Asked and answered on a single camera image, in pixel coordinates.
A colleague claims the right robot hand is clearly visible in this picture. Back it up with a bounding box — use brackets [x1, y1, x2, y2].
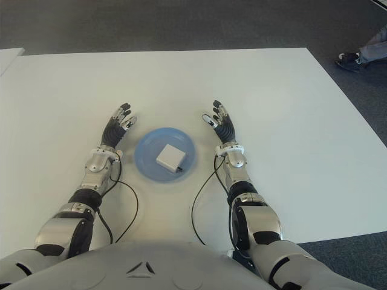
[201, 100, 238, 146]

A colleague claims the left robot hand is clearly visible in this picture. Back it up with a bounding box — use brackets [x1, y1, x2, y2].
[100, 102, 138, 150]

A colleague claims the white square charger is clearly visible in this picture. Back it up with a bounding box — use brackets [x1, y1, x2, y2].
[155, 144, 187, 173]

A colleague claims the blue plastic plate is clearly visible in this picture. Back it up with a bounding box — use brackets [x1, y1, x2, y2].
[134, 126, 199, 184]

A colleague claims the white side table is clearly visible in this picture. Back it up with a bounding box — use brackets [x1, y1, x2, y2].
[0, 47, 25, 76]

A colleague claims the grey robot torso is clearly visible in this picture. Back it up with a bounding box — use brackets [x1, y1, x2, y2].
[0, 240, 279, 290]

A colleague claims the black sneaker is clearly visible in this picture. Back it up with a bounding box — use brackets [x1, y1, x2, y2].
[334, 51, 362, 73]

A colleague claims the person's leg in jeans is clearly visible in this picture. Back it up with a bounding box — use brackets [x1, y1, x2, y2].
[358, 25, 387, 64]

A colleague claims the thin black cable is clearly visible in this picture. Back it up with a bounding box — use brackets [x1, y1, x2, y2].
[96, 210, 115, 244]
[192, 156, 226, 246]
[214, 154, 247, 253]
[109, 163, 140, 244]

